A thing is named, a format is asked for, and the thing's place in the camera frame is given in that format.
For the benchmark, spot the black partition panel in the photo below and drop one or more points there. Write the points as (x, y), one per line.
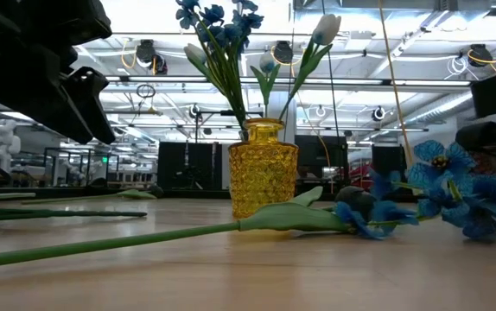
(313, 160)
(388, 157)
(174, 168)

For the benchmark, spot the blue flower bunch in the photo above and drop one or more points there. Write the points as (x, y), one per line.
(212, 14)
(438, 173)
(58, 213)

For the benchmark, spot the black tulip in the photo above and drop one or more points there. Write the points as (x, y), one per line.
(101, 245)

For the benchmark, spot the silver ceiling air duct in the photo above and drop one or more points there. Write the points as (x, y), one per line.
(438, 108)

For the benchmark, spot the white tulip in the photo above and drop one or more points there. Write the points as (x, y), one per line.
(326, 29)
(267, 62)
(195, 54)

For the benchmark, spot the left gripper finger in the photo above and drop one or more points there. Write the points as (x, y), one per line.
(90, 90)
(36, 97)

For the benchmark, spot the black framed glass enclosure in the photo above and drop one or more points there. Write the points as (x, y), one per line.
(45, 168)

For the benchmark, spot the amber glass vase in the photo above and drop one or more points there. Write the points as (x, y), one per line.
(263, 173)

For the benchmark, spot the clear glass vase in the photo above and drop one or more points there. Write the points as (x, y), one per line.
(243, 136)

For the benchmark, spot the white robot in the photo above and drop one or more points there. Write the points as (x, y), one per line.
(1, 144)

